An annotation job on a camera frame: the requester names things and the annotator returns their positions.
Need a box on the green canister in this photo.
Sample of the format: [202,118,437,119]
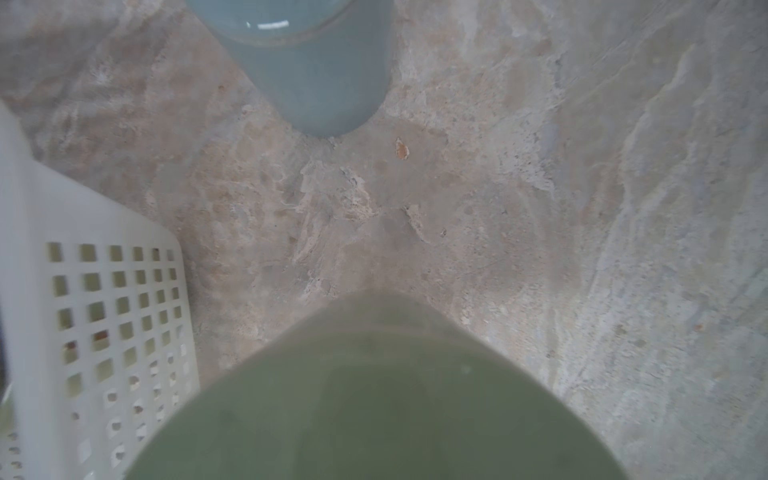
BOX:
[127,291,624,479]

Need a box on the white plastic perforated basket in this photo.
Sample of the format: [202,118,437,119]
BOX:
[1,109,200,479]

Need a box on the blue-grey canister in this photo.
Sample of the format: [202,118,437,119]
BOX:
[187,0,394,137]

